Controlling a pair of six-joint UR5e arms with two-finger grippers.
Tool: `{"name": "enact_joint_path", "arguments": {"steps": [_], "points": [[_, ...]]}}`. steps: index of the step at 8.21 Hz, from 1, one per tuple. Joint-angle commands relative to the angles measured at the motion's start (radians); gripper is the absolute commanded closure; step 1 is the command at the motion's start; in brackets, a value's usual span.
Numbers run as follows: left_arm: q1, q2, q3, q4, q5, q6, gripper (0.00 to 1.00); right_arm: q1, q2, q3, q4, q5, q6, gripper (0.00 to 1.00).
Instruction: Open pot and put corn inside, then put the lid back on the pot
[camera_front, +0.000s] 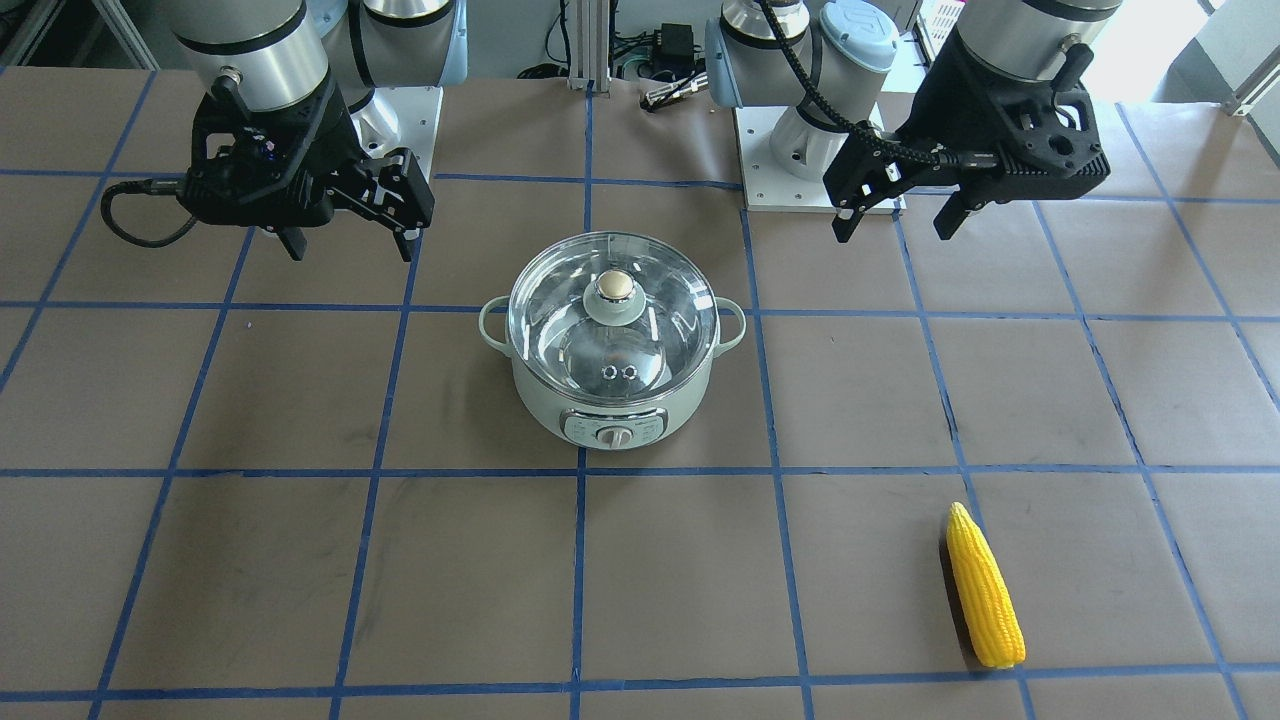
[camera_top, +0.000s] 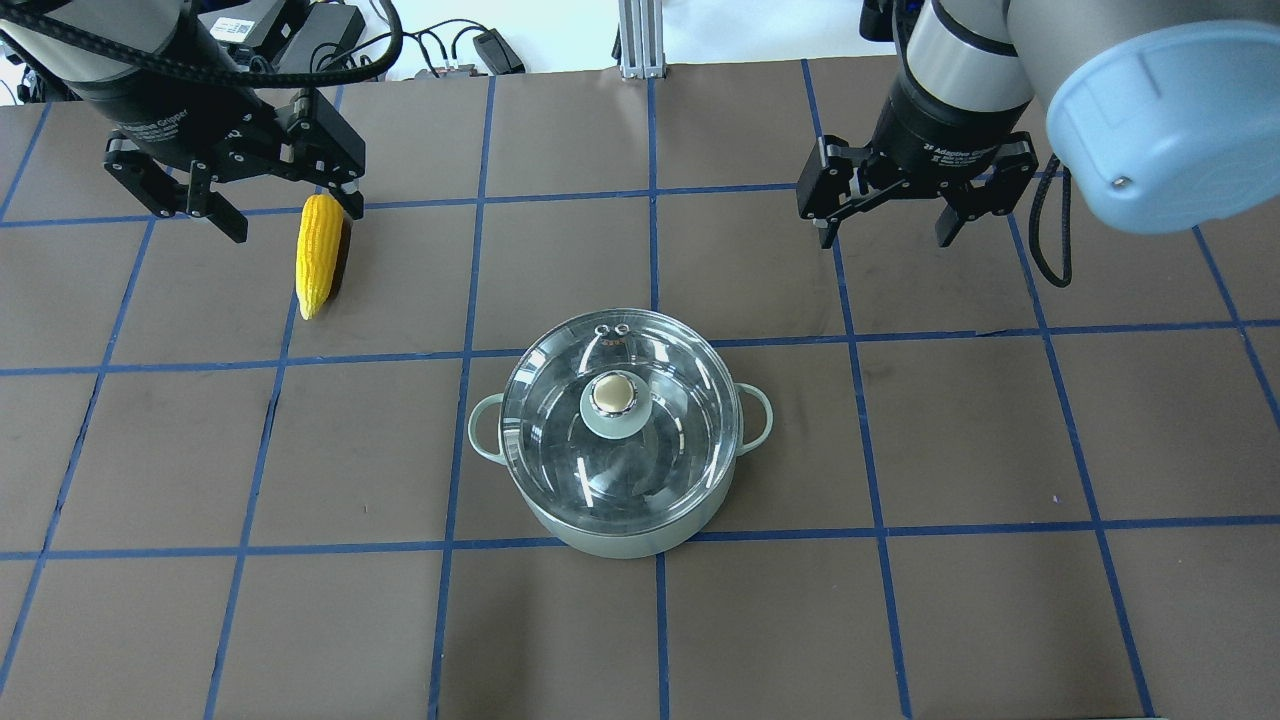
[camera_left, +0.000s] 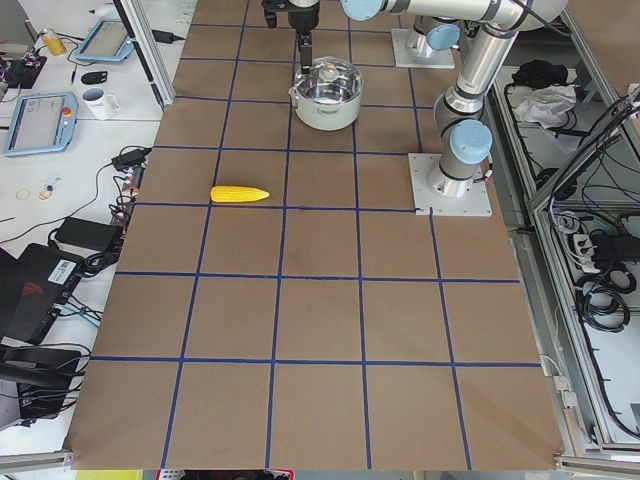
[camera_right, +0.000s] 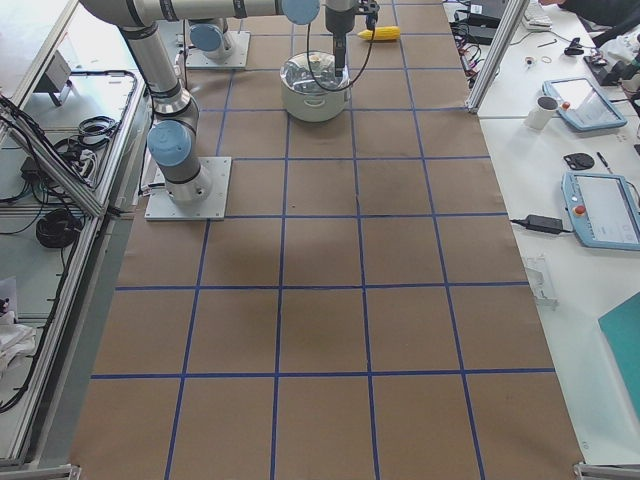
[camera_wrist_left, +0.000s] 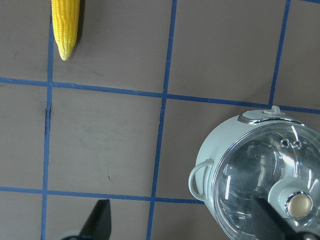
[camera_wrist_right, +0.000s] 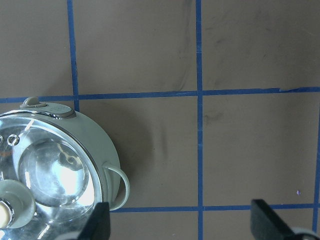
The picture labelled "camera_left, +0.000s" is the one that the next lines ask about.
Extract glass pot lid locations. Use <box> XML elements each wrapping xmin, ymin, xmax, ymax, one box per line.
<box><xmin>294</xmin><ymin>56</ymin><xmax>363</xmax><ymax>104</ymax></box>

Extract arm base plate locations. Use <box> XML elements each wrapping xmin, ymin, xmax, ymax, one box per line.
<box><xmin>391</xmin><ymin>26</ymin><xmax>460</xmax><ymax>69</ymax></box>
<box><xmin>408</xmin><ymin>153</ymin><xmax>492</xmax><ymax>217</ymax></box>

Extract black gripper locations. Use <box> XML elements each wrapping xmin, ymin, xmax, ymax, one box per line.
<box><xmin>287</xmin><ymin>0</ymin><xmax>320</xmax><ymax>75</ymax></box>

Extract coiled black cable bundle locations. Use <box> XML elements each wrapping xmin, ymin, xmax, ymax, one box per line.
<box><xmin>574</xmin><ymin>269</ymin><xmax>632</xmax><ymax>334</ymax></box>

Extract yellow drink bottle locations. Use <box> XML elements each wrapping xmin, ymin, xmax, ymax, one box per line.
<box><xmin>40</xmin><ymin>28</ymin><xmax>67</xmax><ymax>56</ymax></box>

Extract near blue teach pendant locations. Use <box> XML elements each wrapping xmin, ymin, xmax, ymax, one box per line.
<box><xmin>3</xmin><ymin>92</ymin><xmax>78</xmax><ymax>157</ymax></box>

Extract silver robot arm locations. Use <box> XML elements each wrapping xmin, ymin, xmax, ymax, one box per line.
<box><xmin>262</xmin><ymin>1</ymin><xmax>460</xmax><ymax>79</ymax></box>
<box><xmin>342</xmin><ymin>1</ymin><xmax>567</xmax><ymax>198</ymax></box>

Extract white mug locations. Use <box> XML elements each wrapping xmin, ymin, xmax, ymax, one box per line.
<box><xmin>82</xmin><ymin>87</ymin><xmax>120</xmax><ymax>120</ymax></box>

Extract blue teach pendant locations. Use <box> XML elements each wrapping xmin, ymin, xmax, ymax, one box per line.
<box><xmin>74</xmin><ymin>19</ymin><xmax>134</xmax><ymax>63</ymax></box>
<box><xmin>3</xmin><ymin>92</ymin><xmax>78</xmax><ymax>157</ymax></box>

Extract black and white cloth pile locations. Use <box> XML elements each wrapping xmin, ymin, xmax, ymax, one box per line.
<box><xmin>512</xmin><ymin>59</ymin><xmax>577</xmax><ymax>129</ymax></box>

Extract white power strip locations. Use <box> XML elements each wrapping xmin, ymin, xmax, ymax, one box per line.
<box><xmin>571</xmin><ymin>233</ymin><xmax>600</xmax><ymax>274</ymax></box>

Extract black laptop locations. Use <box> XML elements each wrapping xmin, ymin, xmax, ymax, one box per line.
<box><xmin>1</xmin><ymin>243</ymin><xmax>84</xmax><ymax>345</ymax></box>

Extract black power adapter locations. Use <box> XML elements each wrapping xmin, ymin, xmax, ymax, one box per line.
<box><xmin>111</xmin><ymin>148</ymin><xmax>151</xmax><ymax>171</ymax></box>

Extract far blue teach pendant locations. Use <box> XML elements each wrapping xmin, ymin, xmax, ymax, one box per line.
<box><xmin>74</xmin><ymin>19</ymin><xmax>134</xmax><ymax>63</ymax></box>

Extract yellow corn cob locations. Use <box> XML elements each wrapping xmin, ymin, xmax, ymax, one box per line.
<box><xmin>210</xmin><ymin>185</ymin><xmax>270</xmax><ymax>203</ymax></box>

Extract black power brick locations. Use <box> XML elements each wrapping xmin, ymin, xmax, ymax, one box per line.
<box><xmin>54</xmin><ymin>217</ymin><xmax>123</xmax><ymax>252</ymax></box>

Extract aluminium frame post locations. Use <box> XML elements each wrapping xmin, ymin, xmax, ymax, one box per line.
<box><xmin>113</xmin><ymin>0</ymin><xmax>175</xmax><ymax>109</ymax></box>

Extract black computer mouse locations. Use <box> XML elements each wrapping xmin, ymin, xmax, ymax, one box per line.
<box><xmin>80</xmin><ymin>71</ymin><xmax>108</xmax><ymax>85</ymax></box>

